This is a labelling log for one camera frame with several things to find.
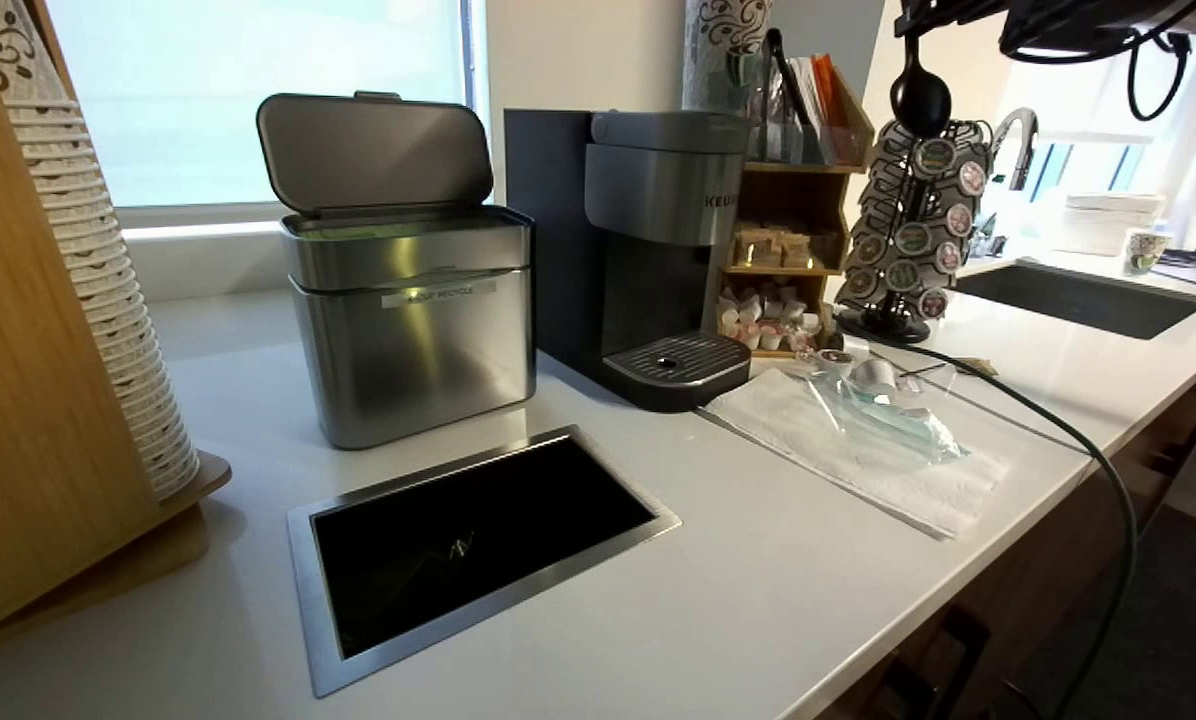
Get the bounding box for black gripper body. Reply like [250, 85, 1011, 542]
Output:
[893, 0, 1006, 38]

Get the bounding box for black spoon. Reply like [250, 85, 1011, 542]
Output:
[888, 26, 956, 139]

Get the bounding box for wooden shelf organizer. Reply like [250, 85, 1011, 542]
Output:
[711, 122, 879, 363]

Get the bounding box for orange paper packets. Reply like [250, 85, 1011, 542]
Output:
[809, 52, 879, 139]

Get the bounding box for chrome faucet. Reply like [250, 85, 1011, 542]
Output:
[986, 105, 1044, 199]

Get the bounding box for black utensils bundle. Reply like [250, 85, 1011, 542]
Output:
[750, 25, 827, 168]

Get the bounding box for patterned paper cup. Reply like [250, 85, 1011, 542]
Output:
[679, 0, 774, 119]

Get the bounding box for brown packets bundle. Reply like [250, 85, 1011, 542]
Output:
[726, 222, 822, 271]

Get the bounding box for small patterned mug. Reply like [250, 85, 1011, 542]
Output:
[1121, 222, 1174, 281]

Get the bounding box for dark counter sink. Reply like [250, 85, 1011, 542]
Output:
[951, 257, 1196, 343]

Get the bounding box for black coffee pod carousel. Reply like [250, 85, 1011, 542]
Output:
[831, 116, 1001, 350]

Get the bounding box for black silver coffee machine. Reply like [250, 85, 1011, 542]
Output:
[498, 105, 761, 412]

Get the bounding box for small green seal zip bag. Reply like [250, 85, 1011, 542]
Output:
[809, 355, 967, 465]

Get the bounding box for large clear plastic bag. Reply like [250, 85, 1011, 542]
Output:
[698, 350, 1066, 542]

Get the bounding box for steel trash bin with lid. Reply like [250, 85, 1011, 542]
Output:
[250, 88, 538, 455]

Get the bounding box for bright window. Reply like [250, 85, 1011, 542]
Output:
[44, 0, 482, 222]

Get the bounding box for steel framed counter chute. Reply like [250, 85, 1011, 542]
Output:
[283, 424, 683, 700]

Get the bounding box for stack of white paper cups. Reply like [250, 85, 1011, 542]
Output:
[0, 0, 208, 503]

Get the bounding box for wooden cup dispenser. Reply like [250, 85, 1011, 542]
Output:
[0, 0, 236, 657]

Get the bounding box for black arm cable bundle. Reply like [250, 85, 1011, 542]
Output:
[1121, 0, 1196, 127]

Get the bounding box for dark long cable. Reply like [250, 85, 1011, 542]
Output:
[872, 334, 1145, 720]

